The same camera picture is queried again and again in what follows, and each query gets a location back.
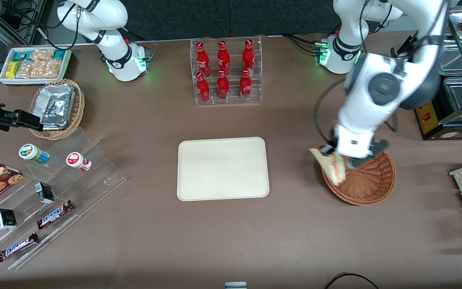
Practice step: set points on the cream plastic tray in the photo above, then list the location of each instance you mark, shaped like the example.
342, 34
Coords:
223, 168

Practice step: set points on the red lid snack cup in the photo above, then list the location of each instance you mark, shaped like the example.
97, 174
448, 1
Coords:
75, 160

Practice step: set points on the brown round wicker basket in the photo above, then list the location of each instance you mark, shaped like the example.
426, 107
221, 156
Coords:
371, 184

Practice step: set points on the triangular sandwich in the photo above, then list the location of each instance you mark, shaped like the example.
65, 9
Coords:
332, 170

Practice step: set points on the brown Snickers bar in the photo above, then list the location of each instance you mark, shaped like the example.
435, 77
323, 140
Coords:
17, 247
54, 214

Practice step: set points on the silver foil pouch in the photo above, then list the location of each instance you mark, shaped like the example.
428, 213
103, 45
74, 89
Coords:
56, 116
56, 94

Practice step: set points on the black food warmer cabinet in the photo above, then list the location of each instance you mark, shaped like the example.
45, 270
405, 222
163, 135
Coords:
429, 118

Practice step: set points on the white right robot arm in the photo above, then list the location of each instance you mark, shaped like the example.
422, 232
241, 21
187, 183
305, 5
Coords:
114, 24

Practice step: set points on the teal snack packet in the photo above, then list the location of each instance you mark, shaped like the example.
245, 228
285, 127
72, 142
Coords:
21, 56
59, 54

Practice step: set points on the green lid snack cup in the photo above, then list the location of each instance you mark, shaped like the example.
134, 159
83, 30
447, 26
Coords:
30, 152

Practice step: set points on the light wicker basket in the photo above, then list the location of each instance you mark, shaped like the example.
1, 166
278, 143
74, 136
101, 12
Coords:
78, 112

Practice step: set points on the white rectangular snack bin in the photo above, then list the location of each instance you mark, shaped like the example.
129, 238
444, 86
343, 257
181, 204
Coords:
34, 81

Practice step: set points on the clear acrylic bottle rack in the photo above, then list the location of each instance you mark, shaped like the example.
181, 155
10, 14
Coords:
233, 100

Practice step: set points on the small black carton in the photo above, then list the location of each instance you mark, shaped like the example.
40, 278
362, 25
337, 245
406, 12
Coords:
5, 219
45, 192

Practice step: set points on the black equipment rack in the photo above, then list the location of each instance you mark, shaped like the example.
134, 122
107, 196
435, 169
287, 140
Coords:
22, 20

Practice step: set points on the red cola bottle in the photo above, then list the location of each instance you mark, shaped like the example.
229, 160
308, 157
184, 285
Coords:
248, 56
223, 88
223, 58
203, 90
202, 60
246, 86

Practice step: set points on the yellow snack packet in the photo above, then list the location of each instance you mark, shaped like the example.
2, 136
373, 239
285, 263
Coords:
12, 70

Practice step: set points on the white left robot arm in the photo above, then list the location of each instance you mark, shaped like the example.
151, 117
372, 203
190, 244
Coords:
361, 114

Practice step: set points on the grey device edge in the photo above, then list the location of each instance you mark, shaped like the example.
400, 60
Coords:
236, 285

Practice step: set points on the clear acrylic stepped shelf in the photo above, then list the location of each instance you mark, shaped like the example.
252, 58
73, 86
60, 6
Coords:
90, 188

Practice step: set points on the clear bag of crackers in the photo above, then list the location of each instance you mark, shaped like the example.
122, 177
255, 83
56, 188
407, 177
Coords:
42, 55
46, 69
25, 70

